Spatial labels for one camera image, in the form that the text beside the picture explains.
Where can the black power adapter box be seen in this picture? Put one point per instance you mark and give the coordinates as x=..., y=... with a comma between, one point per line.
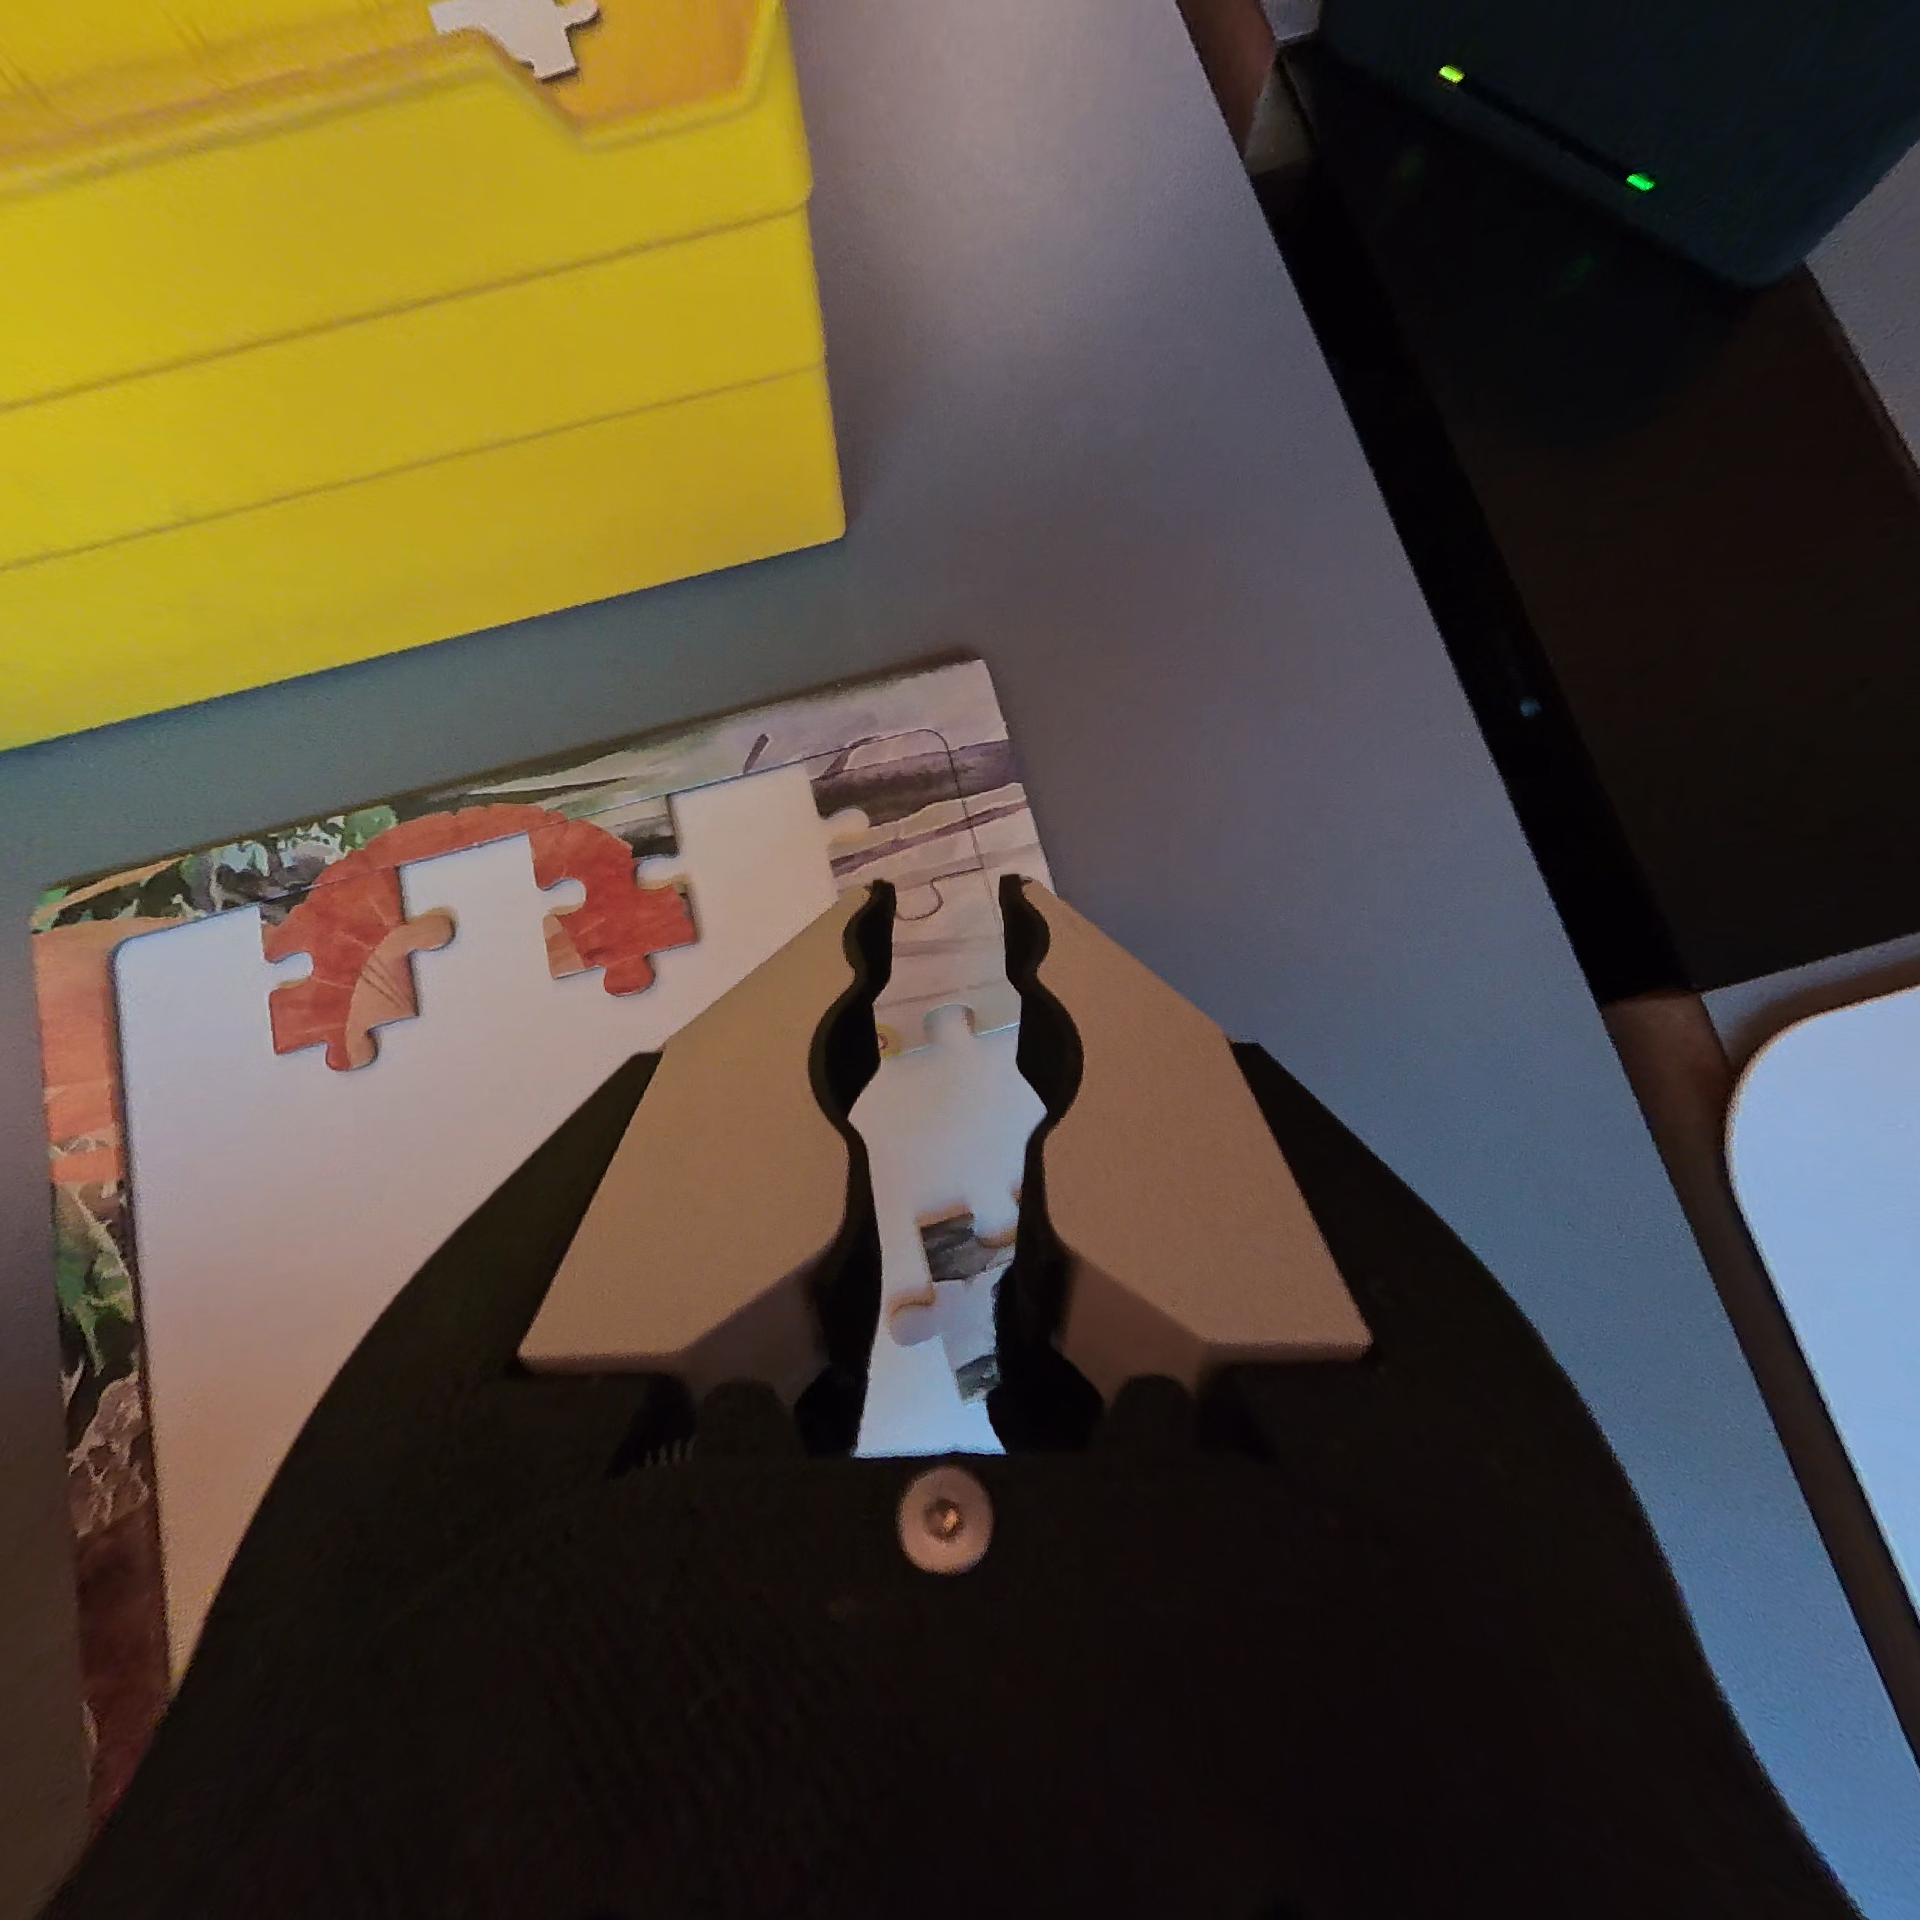
x=1652, y=120

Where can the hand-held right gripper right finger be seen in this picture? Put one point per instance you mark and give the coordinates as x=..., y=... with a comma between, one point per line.
x=1200, y=1201

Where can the grey striped puzzle piece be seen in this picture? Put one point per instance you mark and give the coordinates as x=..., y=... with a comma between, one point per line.
x=914, y=818

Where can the yellow plastic bin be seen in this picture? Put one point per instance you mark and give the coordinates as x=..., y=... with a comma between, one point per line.
x=376, y=374

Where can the grey brown puzzle piece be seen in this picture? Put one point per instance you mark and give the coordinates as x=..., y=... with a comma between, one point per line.
x=960, y=1243

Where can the red fan puzzle piece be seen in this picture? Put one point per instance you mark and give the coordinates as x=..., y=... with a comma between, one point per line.
x=352, y=960

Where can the puzzle frame board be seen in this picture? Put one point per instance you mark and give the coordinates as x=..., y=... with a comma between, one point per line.
x=300, y=1276

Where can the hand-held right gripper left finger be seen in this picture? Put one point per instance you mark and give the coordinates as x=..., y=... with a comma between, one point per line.
x=705, y=1201

